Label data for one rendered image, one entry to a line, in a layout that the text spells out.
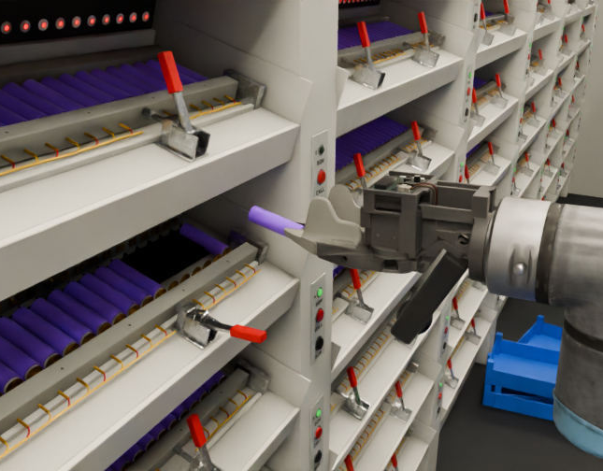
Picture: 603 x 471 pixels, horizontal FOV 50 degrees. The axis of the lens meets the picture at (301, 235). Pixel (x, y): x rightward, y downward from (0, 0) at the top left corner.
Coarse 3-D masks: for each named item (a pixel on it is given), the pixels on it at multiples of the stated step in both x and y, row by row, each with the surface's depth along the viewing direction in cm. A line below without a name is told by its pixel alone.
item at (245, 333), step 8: (208, 312) 65; (200, 320) 64; (208, 320) 65; (208, 328) 64; (216, 328) 64; (224, 328) 63; (232, 328) 63; (240, 328) 63; (248, 328) 63; (240, 336) 62; (248, 336) 62; (256, 336) 61; (264, 336) 62
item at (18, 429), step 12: (252, 264) 79; (240, 276) 76; (216, 288) 73; (204, 300) 70; (168, 324) 65; (156, 336) 64; (96, 372) 57; (60, 396) 54; (72, 396) 55; (48, 408) 53; (24, 420) 51; (36, 420) 52; (12, 432) 50; (0, 444) 49
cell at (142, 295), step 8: (96, 272) 67; (104, 272) 67; (112, 272) 68; (104, 280) 67; (112, 280) 67; (120, 280) 67; (128, 280) 67; (120, 288) 66; (128, 288) 66; (136, 288) 66; (128, 296) 66; (136, 296) 66; (144, 296) 66
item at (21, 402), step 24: (216, 264) 73; (240, 264) 76; (192, 288) 68; (144, 312) 63; (168, 312) 65; (96, 336) 58; (120, 336) 59; (144, 336) 62; (168, 336) 63; (72, 360) 55; (96, 360) 57; (120, 360) 58; (24, 384) 52; (48, 384) 52; (72, 384) 55; (0, 408) 49; (24, 408) 51; (0, 432) 49; (0, 456) 48
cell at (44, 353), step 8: (0, 320) 58; (8, 320) 58; (0, 328) 57; (8, 328) 57; (16, 328) 57; (8, 336) 57; (16, 336) 57; (24, 336) 57; (32, 336) 57; (16, 344) 57; (24, 344) 56; (32, 344) 56; (40, 344) 56; (24, 352) 56; (32, 352) 56; (40, 352) 56; (48, 352) 56; (56, 352) 57; (40, 360) 56; (48, 360) 56
